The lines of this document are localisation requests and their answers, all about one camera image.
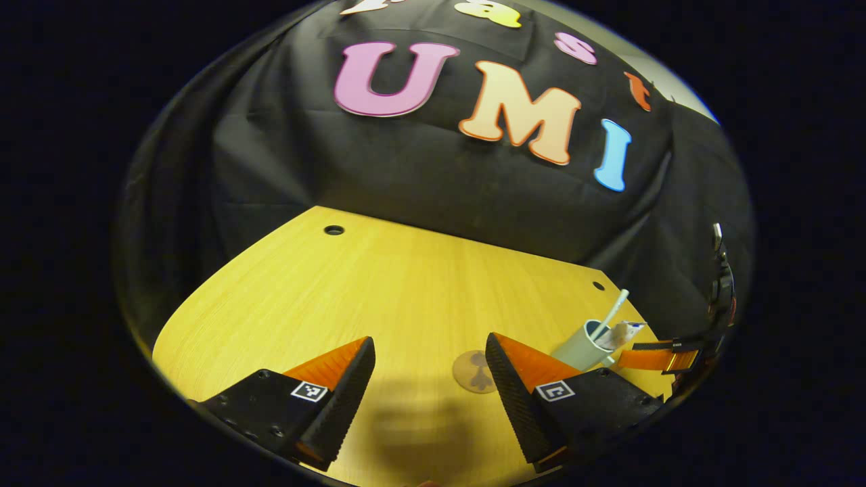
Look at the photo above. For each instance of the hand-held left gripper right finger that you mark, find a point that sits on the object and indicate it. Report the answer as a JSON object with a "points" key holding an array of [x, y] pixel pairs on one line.
{"points": [[514, 399]]}

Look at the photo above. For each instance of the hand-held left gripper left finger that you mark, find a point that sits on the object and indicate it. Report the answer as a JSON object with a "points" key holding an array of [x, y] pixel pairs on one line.
{"points": [[348, 399]]}

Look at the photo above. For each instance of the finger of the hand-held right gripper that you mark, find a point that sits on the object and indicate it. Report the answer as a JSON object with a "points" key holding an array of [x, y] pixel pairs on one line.
{"points": [[649, 358]]}

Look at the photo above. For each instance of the white toothpaste tube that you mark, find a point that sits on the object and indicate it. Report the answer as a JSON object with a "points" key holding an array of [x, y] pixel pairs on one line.
{"points": [[622, 333]]}

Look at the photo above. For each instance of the round brown coaster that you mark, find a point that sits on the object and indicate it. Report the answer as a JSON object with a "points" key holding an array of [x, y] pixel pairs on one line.
{"points": [[470, 370]]}

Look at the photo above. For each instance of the white toothbrush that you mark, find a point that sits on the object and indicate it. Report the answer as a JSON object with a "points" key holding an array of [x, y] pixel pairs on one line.
{"points": [[612, 312]]}

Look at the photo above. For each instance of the pale green cup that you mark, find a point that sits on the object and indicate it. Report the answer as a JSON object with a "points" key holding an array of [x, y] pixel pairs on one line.
{"points": [[575, 352]]}

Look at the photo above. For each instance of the yellow wooden desktop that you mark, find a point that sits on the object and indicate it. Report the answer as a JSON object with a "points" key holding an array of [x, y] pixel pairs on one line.
{"points": [[406, 284]]}

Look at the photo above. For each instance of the black backdrop cloth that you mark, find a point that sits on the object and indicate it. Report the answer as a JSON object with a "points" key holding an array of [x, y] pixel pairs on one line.
{"points": [[433, 176]]}

